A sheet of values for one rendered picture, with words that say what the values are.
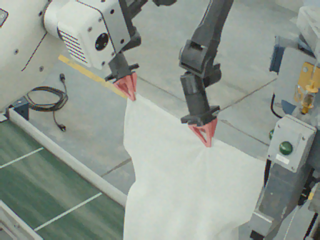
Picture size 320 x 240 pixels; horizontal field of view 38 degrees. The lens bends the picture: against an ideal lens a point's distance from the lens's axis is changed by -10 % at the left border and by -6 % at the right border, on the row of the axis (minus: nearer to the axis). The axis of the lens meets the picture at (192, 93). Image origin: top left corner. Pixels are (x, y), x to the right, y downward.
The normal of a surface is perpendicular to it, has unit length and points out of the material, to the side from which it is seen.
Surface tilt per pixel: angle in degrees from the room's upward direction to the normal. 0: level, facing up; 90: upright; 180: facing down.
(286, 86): 90
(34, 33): 90
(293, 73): 90
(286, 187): 90
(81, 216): 0
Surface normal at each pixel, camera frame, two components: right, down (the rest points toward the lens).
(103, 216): 0.17, -0.87
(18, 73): 0.37, 0.81
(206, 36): -0.48, -0.04
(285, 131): -0.59, 0.29
